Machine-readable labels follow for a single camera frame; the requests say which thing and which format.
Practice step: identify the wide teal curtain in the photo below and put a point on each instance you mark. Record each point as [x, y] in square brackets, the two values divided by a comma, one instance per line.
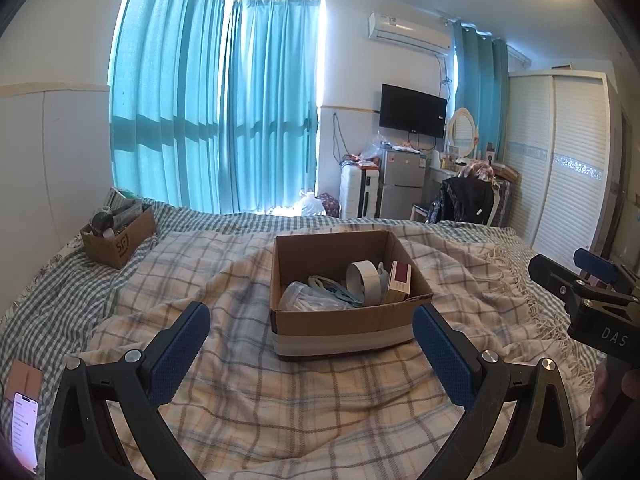
[165, 95]

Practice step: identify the white plastic bag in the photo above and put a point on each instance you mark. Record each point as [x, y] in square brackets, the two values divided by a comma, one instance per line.
[312, 204]

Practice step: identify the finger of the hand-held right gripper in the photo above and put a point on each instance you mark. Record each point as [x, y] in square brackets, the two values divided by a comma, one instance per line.
[595, 262]
[550, 272]

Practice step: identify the crumpled clear plastic bag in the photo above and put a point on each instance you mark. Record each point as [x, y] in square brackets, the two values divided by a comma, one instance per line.
[372, 146]

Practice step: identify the black wall television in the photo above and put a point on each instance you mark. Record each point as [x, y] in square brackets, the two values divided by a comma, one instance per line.
[412, 109]

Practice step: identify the red and white carton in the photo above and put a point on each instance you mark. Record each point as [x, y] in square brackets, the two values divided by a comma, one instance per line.
[399, 280]

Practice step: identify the black jacket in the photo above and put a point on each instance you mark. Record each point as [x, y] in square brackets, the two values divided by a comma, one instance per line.
[462, 200]

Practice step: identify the white chair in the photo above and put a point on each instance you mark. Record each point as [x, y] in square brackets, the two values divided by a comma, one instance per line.
[495, 205]

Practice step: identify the white sliding door wardrobe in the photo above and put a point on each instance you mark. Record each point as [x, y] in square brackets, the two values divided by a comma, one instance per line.
[555, 165]

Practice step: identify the black round container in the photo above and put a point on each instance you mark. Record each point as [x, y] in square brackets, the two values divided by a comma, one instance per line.
[103, 220]

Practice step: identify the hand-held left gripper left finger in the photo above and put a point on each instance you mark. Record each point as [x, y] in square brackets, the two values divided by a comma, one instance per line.
[180, 355]

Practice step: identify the green and white boxes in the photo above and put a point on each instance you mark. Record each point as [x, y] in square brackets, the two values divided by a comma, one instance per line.
[122, 200]

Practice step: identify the white suitcase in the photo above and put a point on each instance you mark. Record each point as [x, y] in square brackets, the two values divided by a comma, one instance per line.
[354, 190]

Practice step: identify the smartphone with lit screen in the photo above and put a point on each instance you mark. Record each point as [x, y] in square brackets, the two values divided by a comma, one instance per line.
[25, 432]

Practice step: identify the large cardboard box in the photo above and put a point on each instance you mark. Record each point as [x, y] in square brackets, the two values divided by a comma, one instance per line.
[345, 327]

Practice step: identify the floral cloth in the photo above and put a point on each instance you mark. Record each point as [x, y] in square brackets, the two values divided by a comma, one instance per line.
[477, 170]

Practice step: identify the clear plastic bag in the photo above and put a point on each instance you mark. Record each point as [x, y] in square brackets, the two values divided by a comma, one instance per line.
[300, 297]
[372, 146]

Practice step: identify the dark patterned bag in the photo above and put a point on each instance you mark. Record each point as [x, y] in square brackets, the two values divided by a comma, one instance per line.
[330, 205]

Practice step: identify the silver mini fridge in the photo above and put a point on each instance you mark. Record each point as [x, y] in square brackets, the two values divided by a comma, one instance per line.
[404, 182]

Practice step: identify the white oval vanity mirror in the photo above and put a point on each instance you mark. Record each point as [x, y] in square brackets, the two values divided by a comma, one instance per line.
[462, 130]

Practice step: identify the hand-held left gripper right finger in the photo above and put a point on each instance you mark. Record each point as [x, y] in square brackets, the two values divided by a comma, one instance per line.
[442, 355]

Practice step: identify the narrow teal curtain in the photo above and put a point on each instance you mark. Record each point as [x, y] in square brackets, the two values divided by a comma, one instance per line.
[480, 90]

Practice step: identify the white dressing table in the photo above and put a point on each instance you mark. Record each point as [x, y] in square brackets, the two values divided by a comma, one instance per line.
[436, 180]

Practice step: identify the white air conditioner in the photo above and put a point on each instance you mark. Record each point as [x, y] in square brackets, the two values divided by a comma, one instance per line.
[407, 31]

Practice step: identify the small stool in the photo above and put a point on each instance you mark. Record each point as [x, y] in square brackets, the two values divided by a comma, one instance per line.
[420, 211]

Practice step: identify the small printed cardboard box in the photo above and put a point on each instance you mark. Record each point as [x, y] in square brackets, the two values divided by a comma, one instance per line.
[122, 245]

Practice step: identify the brown card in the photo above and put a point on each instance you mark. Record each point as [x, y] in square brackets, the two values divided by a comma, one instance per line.
[22, 377]

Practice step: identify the beige plaid blanket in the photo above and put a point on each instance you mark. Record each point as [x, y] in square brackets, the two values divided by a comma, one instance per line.
[225, 280]

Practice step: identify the white tape roll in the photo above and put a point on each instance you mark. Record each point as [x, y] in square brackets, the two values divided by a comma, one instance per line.
[367, 280]

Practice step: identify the person's right hand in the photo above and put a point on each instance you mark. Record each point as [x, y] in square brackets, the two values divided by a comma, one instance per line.
[599, 392]

